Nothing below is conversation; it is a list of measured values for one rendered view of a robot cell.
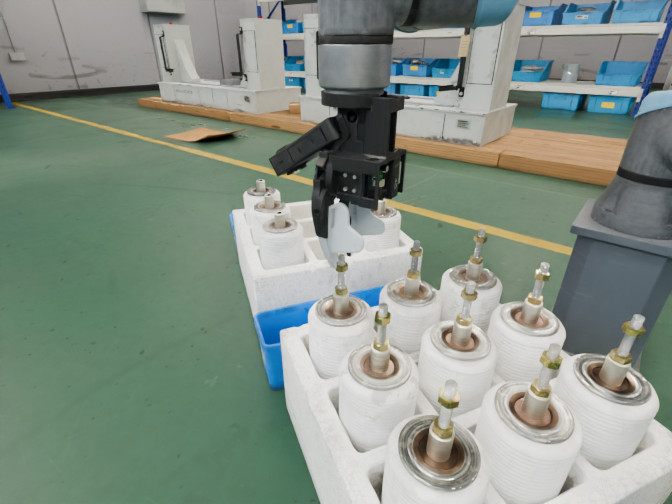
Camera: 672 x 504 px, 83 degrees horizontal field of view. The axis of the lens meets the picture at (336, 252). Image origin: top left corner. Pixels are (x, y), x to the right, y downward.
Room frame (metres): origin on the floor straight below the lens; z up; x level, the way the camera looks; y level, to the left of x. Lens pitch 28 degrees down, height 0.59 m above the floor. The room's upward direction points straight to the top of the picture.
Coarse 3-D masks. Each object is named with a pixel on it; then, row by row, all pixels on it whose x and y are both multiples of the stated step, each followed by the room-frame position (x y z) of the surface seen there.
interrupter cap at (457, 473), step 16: (432, 416) 0.26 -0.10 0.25; (400, 432) 0.24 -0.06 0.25; (416, 432) 0.25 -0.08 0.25; (464, 432) 0.24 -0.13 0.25; (400, 448) 0.23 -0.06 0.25; (416, 448) 0.23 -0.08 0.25; (464, 448) 0.23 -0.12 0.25; (416, 464) 0.21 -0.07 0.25; (432, 464) 0.21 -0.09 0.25; (448, 464) 0.21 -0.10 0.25; (464, 464) 0.21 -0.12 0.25; (480, 464) 0.21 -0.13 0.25; (416, 480) 0.20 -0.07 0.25; (432, 480) 0.20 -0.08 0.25; (448, 480) 0.20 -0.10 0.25; (464, 480) 0.20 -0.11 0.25
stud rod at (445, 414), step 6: (450, 384) 0.23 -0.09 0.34; (456, 384) 0.23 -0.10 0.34; (444, 390) 0.23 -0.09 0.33; (450, 390) 0.22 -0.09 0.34; (456, 390) 0.22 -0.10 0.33; (450, 396) 0.22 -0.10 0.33; (444, 408) 0.22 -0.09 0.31; (444, 414) 0.22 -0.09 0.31; (450, 414) 0.22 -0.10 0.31; (438, 420) 0.23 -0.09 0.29; (444, 420) 0.22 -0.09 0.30; (444, 426) 0.22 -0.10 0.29
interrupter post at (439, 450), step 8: (432, 424) 0.23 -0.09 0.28; (432, 432) 0.23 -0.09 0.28; (432, 440) 0.22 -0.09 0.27; (440, 440) 0.22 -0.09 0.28; (448, 440) 0.22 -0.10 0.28; (432, 448) 0.22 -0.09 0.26; (440, 448) 0.22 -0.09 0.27; (448, 448) 0.22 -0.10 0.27; (432, 456) 0.22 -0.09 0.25; (440, 456) 0.22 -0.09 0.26; (448, 456) 0.22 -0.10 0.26
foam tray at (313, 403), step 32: (288, 352) 0.44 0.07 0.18; (416, 352) 0.44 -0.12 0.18; (288, 384) 0.45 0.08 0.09; (320, 384) 0.37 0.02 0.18; (320, 416) 0.32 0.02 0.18; (320, 448) 0.31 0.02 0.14; (352, 448) 0.28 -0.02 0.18; (384, 448) 0.28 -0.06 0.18; (640, 448) 0.30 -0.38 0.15; (320, 480) 0.31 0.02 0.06; (352, 480) 0.24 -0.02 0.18; (576, 480) 0.25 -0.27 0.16; (608, 480) 0.24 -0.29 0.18; (640, 480) 0.24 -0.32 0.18
